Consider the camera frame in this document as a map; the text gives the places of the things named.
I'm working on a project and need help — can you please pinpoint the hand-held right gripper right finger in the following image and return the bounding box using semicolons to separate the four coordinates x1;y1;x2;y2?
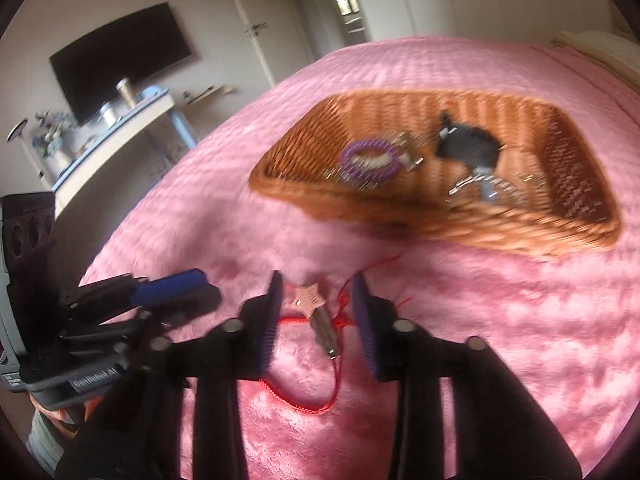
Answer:
350;272;584;480

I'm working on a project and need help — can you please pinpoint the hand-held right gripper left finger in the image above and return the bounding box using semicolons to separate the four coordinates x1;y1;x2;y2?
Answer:
55;270;286;480

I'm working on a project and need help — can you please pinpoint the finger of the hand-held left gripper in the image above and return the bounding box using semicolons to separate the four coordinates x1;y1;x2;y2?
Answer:
61;285;224;357
60;269;210;314

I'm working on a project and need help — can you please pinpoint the red cord necklace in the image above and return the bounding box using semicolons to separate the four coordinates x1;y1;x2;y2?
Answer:
260;254;417;416

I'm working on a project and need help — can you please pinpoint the cream spiral hair tie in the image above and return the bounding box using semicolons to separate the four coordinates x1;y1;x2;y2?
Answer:
351;152;396;171

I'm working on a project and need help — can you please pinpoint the purple spiral hair tie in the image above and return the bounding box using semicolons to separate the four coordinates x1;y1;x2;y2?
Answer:
338;138;401;184

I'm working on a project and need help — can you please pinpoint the black wrist watch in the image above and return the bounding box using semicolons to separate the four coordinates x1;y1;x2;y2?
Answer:
435;111;504;171

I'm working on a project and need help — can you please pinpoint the brown wicker basket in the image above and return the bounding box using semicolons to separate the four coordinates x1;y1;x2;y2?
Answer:
248;88;623;262

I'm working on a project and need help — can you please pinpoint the person's left forearm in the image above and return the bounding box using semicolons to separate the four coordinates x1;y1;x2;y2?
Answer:
27;396;86;477

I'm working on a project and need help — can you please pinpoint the pink plush blanket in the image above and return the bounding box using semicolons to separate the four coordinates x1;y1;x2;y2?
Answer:
79;35;640;480

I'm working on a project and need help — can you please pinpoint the white and blue desk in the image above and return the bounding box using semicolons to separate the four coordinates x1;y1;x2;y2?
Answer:
50;92;199;212

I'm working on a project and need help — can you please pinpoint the vase of blue flowers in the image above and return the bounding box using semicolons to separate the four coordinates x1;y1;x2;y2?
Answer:
32;109;76;171

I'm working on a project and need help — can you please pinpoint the gold thermos bottle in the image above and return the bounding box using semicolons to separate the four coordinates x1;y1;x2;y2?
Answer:
115;77;137;110

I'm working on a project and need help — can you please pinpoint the white room door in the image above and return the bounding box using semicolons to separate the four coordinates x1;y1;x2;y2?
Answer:
216;0;322;89

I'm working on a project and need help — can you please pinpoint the white patterned pillow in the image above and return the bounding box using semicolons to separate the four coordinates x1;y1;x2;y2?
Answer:
554;29;640;87

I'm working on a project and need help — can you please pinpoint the black wall television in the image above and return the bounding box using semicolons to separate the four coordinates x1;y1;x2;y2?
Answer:
48;2;194;126

